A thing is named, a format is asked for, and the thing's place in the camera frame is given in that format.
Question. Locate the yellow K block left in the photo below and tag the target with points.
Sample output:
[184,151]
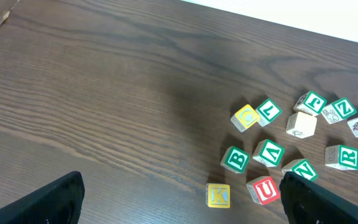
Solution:
[218,195]

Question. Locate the green N block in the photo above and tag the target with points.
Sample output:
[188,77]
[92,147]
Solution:
[301,167]

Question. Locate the green Z block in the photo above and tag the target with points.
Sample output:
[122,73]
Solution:
[338,110]

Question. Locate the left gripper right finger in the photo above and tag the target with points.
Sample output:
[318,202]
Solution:
[306,202]

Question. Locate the yellow Q block left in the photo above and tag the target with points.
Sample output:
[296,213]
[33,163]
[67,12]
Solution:
[245,118]

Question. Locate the yellow block below J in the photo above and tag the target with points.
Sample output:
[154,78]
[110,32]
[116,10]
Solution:
[301,125]

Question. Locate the green L block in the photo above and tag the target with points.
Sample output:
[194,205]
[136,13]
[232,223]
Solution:
[268,112]

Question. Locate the red U block left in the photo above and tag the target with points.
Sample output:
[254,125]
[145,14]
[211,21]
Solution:
[263,190]

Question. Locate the green B block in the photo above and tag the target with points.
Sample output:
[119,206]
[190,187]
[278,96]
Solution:
[235,160]

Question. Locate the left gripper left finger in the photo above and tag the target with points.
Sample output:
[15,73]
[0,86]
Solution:
[57,202]

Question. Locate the green V block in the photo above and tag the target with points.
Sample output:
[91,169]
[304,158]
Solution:
[268,153]

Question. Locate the green R block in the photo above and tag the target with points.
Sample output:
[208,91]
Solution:
[341,157]

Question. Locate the green J block left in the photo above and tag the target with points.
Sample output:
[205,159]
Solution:
[310,103]

